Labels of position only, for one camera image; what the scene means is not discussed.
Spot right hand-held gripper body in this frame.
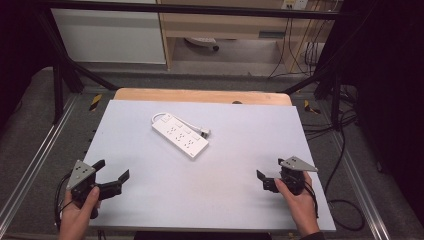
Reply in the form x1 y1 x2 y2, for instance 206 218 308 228
278 155 319 196

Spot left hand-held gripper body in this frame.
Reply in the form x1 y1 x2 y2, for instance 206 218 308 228
66 159 101 205

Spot person's right hand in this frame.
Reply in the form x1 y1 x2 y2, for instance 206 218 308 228
274 171 321 237

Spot person's left hand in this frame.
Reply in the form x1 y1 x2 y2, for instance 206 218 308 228
59 186 101 240

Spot light grey board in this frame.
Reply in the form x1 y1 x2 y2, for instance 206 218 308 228
81 99 337 233

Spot person's dark sleeve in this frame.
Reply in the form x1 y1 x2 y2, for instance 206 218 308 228
299 231 327 240

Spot white power strip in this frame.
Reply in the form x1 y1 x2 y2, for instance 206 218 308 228
151 114 210 160

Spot wooden table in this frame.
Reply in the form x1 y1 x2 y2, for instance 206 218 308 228
113 87 293 107

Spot white cabinet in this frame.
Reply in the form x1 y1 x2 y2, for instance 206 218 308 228
50 0 167 65

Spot black curtain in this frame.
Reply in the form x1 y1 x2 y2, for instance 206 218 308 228
0 0 56 133
318 0 424 229

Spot white extension socket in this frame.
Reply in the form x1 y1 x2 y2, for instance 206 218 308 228
184 36 221 52

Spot light wooden desk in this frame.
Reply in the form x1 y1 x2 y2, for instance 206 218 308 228
155 0 338 73

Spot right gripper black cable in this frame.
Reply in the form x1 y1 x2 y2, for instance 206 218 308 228
301 181 320 220

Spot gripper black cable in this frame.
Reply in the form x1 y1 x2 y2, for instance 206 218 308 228
301 181 320 220
53 173 73 232

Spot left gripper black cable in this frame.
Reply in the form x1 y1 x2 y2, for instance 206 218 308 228
53 173 73 232

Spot black floor cable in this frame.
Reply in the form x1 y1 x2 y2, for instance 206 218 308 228
301 84 366 232

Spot aluminium floor rail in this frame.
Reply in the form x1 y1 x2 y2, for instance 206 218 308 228
0 94 80 222
331 131 392 240

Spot white power strip cable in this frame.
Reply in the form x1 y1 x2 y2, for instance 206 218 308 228
151 112 212 138

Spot hanging black cables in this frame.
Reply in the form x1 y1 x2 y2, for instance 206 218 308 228
267 16 322 80

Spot white wall outlet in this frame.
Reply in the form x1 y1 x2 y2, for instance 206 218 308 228
281 0 310 11

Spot black metal frame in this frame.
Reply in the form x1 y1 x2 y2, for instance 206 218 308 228
33 0 355 126

